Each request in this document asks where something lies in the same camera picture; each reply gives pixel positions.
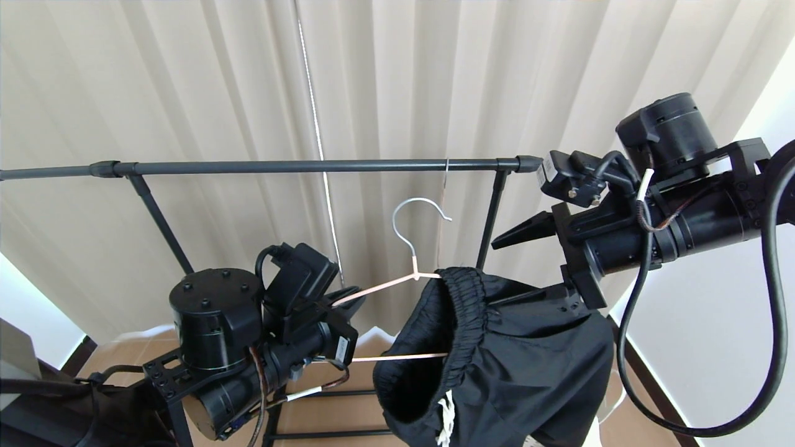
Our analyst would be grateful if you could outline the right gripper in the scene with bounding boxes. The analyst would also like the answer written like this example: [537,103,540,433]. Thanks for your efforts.
[491,177,765,310]

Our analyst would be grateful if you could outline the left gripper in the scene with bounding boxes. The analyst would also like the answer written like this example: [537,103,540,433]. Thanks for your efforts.
[183,307,360,441]

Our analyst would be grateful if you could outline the pink clothes hanger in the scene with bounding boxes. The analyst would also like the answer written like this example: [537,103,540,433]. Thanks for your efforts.
[434,158,453,269]
[331,197,454,363]

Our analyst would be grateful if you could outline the black shorts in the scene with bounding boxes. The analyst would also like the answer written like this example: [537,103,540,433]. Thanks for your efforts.
[373,267,616,447]

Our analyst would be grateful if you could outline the black clothes rack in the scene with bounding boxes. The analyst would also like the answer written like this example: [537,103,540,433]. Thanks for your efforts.
[0,155,544,447]

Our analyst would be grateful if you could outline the beige curtain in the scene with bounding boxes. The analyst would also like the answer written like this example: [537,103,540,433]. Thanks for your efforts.
[0,0,795,348]

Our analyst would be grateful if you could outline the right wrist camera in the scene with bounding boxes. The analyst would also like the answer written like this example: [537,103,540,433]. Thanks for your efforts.
[537,149,640,209]

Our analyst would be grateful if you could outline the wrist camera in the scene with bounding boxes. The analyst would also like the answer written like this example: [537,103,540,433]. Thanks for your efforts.
[255,242,341,323]
[537,149,640,209]

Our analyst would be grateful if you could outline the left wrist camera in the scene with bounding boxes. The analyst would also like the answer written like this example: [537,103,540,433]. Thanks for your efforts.
[255,242,341,323]

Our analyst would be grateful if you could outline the black cable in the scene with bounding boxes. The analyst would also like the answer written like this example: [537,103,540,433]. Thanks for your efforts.
[255,244,293,280]
[593,149,795,438]

